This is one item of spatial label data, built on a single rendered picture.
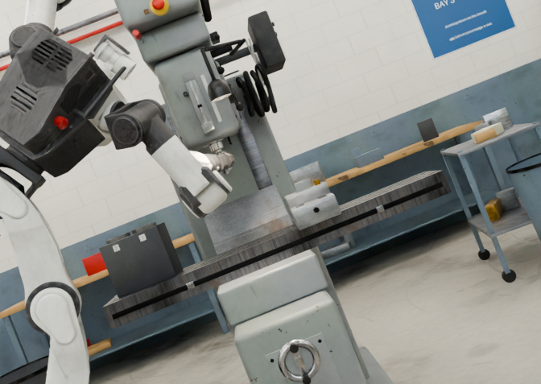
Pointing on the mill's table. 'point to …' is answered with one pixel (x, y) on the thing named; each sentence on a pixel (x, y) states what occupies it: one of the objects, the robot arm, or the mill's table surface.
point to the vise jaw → (307, 195)
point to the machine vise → (328, 205)
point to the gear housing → (173, 39)
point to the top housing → (177, 10)
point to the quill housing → (192, 132)
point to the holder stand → (141, 258)
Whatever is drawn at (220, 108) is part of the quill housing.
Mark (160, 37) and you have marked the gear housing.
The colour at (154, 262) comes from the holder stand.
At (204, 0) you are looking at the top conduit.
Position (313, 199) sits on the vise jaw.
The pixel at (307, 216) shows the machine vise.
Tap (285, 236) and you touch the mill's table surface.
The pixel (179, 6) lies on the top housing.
